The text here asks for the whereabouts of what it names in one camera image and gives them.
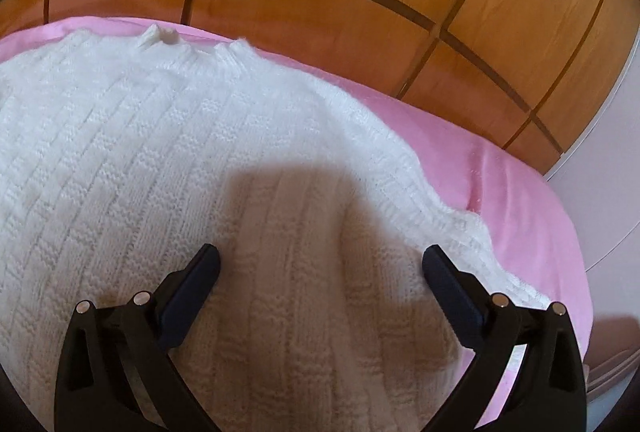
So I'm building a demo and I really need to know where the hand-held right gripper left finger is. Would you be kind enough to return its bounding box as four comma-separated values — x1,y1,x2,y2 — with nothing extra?
54,243,222,432

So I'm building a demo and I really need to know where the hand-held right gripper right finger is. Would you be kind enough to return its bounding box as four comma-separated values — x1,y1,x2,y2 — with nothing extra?
421,246,592,432

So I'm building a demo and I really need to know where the white knitted sweater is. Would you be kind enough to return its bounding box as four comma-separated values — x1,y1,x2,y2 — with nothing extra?
0,24,551,432

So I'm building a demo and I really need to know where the pink bed sheet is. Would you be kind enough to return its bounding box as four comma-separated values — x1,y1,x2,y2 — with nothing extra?
0,14,593,432

